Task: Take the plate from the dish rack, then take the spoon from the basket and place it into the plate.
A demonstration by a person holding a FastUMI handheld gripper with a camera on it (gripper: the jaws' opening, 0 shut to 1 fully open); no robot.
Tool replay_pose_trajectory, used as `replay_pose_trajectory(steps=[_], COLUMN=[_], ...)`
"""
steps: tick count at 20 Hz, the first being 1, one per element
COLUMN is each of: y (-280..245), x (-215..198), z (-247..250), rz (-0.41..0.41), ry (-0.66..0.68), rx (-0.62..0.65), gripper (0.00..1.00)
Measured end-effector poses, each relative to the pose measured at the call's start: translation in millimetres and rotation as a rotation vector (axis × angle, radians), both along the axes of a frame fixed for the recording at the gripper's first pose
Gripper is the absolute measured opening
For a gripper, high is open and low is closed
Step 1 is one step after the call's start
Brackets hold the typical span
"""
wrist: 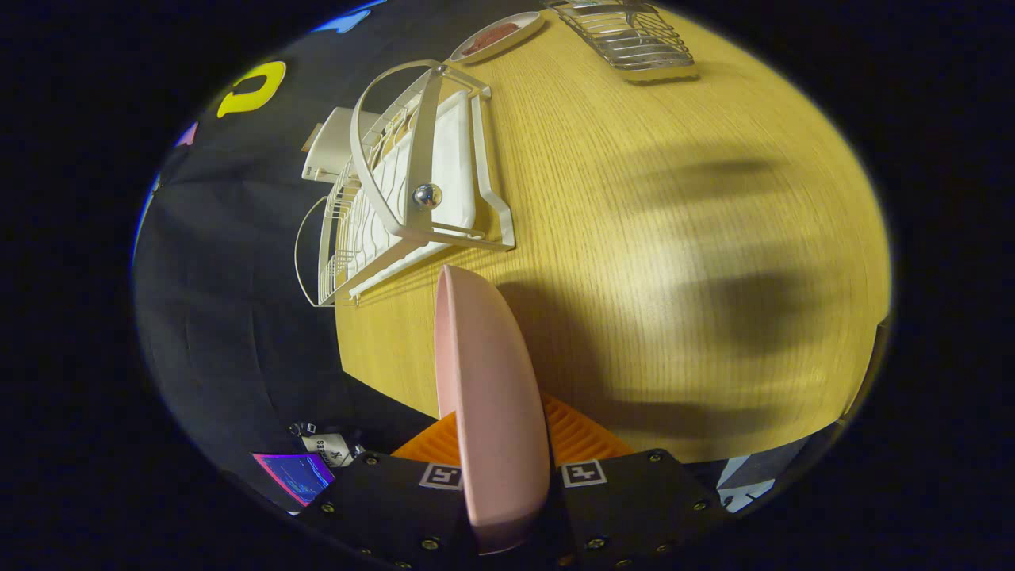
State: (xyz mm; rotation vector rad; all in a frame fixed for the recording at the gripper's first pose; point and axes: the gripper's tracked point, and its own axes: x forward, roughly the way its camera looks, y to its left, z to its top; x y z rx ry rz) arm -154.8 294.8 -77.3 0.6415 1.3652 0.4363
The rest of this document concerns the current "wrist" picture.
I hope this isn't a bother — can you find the long red meat patty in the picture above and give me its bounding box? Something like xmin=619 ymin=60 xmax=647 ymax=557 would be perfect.
xmin=462 ymin=22 xmax=520 ymax=56

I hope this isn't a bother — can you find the white wire dish rack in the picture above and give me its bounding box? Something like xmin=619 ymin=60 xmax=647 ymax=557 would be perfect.
xmin=294 ymin=59 xmax=516 ymax=308

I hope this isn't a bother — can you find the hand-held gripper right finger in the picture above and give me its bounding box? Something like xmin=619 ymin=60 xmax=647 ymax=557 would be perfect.
xmin=543 ymin=394 xmax=734 ymax=568

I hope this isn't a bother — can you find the pink plate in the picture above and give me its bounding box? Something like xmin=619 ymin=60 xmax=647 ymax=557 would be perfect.
xmin=434 ymin=265 xmax=552 ymax=556

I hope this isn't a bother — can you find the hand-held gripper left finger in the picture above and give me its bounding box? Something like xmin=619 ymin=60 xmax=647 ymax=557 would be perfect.
xmin=297 ymin=412 xmax=481 ymax=568

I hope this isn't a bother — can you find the beige plate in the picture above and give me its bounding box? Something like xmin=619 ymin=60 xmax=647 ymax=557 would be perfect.
xmin=450 ymin=10 xmax=546 ymax=65

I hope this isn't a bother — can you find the metal wire basket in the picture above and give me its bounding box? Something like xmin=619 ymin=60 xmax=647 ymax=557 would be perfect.
xmin=543 ymin=0 xmax=699 ymax=82

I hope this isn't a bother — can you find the dark bag with white label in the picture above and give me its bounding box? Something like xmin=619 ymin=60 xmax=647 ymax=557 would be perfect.
xmin=289 ymin=420 xmax=358 ymax=469

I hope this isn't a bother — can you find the glowing screen device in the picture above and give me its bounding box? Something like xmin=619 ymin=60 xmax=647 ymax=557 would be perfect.
xmin=252 ymin=452 xmax=336 ymax=508

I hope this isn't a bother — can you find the black backdrop cloth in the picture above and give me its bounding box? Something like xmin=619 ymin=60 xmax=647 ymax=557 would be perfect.
xmin=131 ymin=0 xmax=445 ymax=508

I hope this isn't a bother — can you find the white toaster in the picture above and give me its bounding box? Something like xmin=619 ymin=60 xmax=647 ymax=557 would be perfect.
xmin=301 ymin=107 xmax=381 ymax=183

